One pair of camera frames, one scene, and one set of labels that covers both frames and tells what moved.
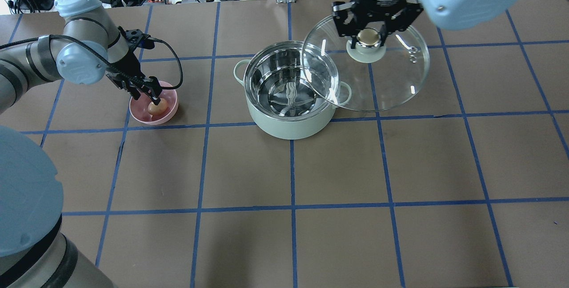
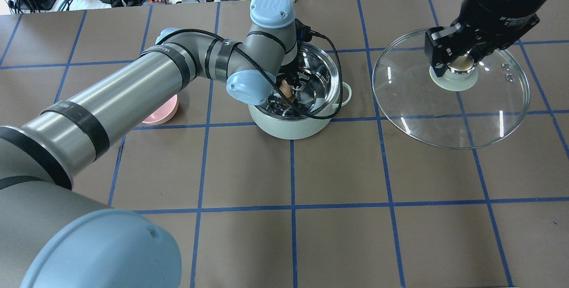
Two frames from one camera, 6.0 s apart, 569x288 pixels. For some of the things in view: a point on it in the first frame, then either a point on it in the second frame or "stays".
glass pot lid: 370,77 to 466,106
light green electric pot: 291,88 stays
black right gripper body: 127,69 to 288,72
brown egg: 158,109 to 286,89
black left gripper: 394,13 to 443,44
